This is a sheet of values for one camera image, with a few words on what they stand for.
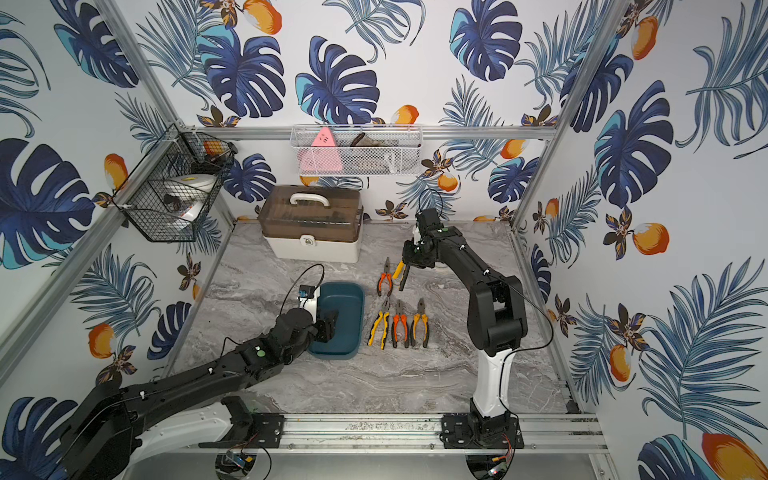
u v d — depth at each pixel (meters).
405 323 0.92
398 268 0.99
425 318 0.93
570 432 0.77
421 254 0.81
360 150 0.92
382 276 1.03
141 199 0.75
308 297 0.70
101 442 0.40
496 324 0.52
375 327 0.92
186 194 0.81
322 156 0.90
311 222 0.92
